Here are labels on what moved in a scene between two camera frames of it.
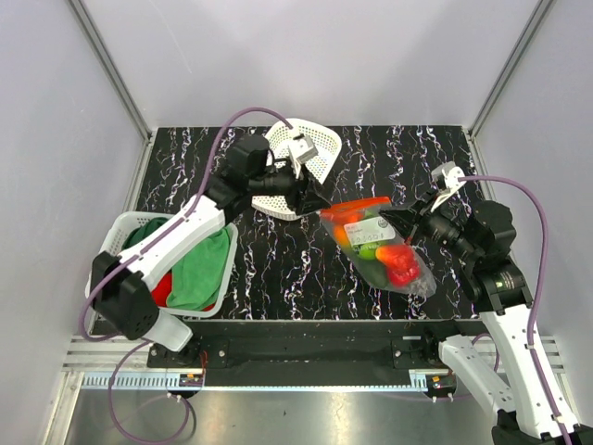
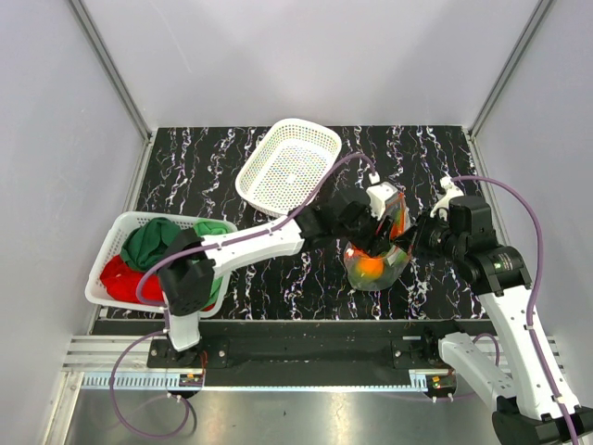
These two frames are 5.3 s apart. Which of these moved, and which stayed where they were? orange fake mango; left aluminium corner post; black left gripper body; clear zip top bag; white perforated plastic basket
Moved: orange fake mango; clear zip top bag; black left gripper body
Stayed: left aluminium corner post; white perforated plastic basket
